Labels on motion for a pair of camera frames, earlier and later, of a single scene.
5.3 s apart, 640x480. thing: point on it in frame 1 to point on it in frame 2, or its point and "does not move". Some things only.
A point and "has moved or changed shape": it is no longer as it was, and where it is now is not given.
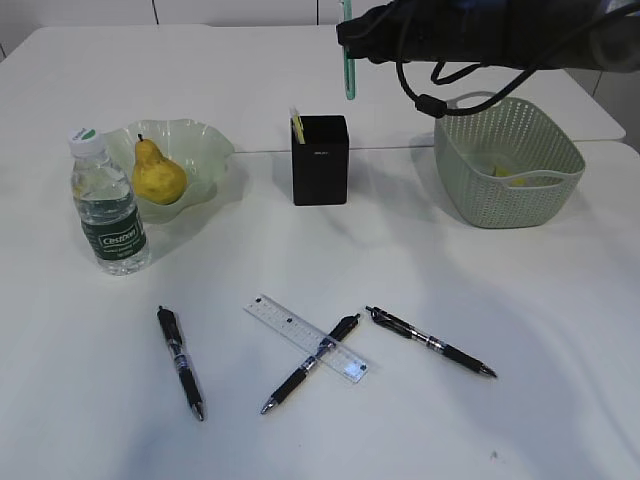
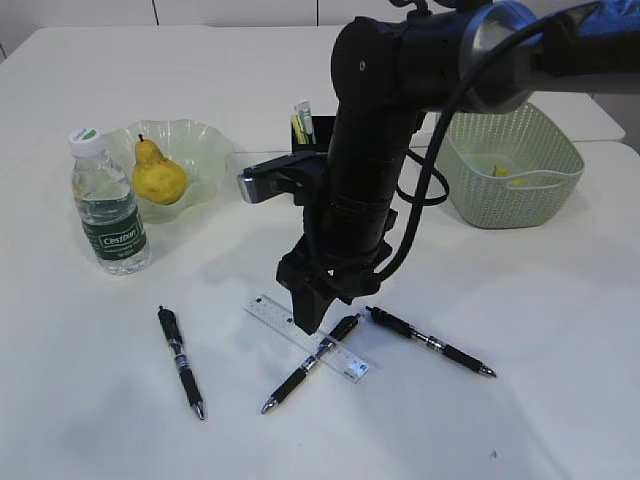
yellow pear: x=157 y=179 does not move
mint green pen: x=349 y=61 has moved or changed shape
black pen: x=409 y=331 does not move
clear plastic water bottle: x=106 y=205 does not move
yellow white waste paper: x=504 y=172 does not move
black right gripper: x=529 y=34 to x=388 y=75
